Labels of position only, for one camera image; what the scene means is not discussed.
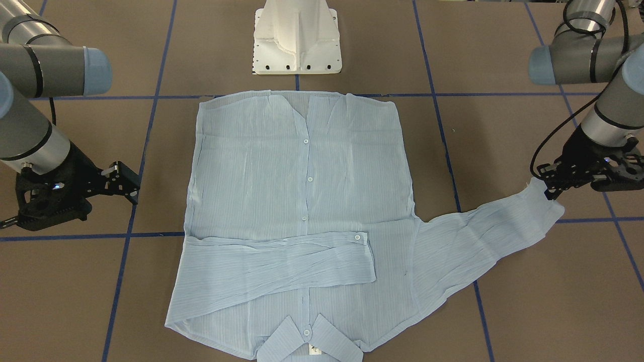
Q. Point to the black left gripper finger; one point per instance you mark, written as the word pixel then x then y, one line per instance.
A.
pixel 553 193

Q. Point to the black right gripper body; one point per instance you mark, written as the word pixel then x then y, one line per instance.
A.
pixel 80 166

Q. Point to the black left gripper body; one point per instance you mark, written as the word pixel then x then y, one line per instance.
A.
pixel 579 150

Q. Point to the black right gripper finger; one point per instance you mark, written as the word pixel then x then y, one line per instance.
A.
pixel 133 196

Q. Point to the light blue button-up shirt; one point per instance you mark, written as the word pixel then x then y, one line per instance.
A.
pixel 301 237

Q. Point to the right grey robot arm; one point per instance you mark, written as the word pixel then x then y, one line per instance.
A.
pixel 51 170

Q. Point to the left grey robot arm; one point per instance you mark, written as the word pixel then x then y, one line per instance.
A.
pixel 593 45

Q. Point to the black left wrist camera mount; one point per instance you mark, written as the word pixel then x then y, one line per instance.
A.
pixel 620 172

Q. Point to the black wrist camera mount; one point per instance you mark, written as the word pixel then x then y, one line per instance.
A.
pixel 45 201
pixel 620 172

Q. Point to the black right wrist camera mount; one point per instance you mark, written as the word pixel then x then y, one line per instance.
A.
pixel 45 201

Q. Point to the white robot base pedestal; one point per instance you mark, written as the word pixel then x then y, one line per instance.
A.
pixel 296 38

